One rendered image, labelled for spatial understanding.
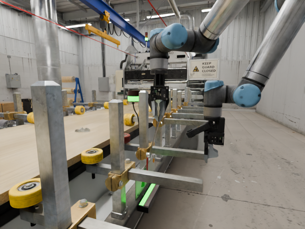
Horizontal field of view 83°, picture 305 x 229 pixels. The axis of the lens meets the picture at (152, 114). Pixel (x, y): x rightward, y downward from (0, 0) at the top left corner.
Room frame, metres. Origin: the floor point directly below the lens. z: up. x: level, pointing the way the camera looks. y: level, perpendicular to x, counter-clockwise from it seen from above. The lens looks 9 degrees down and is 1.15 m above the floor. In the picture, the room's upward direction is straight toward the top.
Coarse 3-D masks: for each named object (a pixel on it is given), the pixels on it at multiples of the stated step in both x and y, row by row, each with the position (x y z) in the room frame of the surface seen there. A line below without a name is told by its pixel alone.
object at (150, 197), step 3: (156, 186) 0.74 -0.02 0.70; (153, 189) 0.71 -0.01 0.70; (156, 189) 0.71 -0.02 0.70; (153, 192) 0.69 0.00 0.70; (150, 195) 0.67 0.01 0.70; (153, 195) 0.67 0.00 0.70; (150, 198) 0.65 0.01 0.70; (147, 201) 0.63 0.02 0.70; (150, 201) 0.63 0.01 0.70; (144, 204) 0.61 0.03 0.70; (147, 204) 0.61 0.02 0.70
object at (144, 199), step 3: (150, 186) 0.74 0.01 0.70; (153, 186) 0.74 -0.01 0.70; (150, 189) 0.71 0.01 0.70; (147, 192) 0.69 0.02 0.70; (150, 192) 0.69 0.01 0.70; (144, 195) 0.67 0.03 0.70; (147, 195) 0.67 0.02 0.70; (144, 198) 0.65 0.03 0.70; (147, 198) 0.65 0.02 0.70; (141, 201) 0.63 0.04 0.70; (144, 201) 0.63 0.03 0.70; (141, 204) 0.61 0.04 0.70
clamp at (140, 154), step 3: (150, 144) 0.83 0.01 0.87; (153, 144) 0.86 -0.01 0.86; (138, 147) 0.79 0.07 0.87; (147, 147) 0.79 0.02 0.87; (150, 147) 0.81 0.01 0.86; (138, 150) 0.76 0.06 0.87; (141, 150) 0.76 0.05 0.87; (144, 150) 0.76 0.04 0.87; (147, 150) 0.77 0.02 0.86; (135, 153) 0.78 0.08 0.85; (138, 153) 0.76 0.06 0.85; (141, 153) 0.76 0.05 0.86; (144, 153) 0.75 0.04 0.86; (138, 156) 0.76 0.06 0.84; (141, 156) 0.76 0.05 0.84; (144, 156) 0.75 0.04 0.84; (141, 159) 0.76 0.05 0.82
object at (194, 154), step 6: (126, 144) 0.86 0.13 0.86; (132, 144) 0.86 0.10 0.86; (138, 144) 0.86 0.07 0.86; (132, 150) 0.85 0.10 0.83; (156, 150) 0.81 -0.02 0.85; (162, 150) 0.80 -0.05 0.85; (168, 150) 0.79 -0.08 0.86; (174, 150) 0.78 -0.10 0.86; (180, 150) 0.78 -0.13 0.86; (186, 150) 0.78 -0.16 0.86; (192, 150) 0.78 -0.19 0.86; (180, 156) 0.77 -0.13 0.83; (186, 156) 0.76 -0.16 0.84; (192, 156) 0.75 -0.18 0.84; (198, 156) 0.75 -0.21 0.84
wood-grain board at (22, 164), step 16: (96, 112) 1.76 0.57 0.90; (128, 112) 1.76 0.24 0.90; (16, 128) 1.06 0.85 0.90; (32, 128) 1.06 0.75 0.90; (64, 128) 1.06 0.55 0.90; (96, 128) 1.06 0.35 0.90; (128, 128) 1.06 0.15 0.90; (0, 144) 0.74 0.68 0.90; (16, 144) 0.74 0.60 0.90; (32, 144) 0.74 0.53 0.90; (80, 144) 0.74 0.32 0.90; (96, 144) 0.74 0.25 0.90; (0, 160) 0.57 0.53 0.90; (16, 160) 0.57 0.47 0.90; (32, 160) 0.57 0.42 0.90; (0, 176) 0.46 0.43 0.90; (16, 176) 0.46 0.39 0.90; (32, 176) 0.46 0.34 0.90; (0, 192) 0.39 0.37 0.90
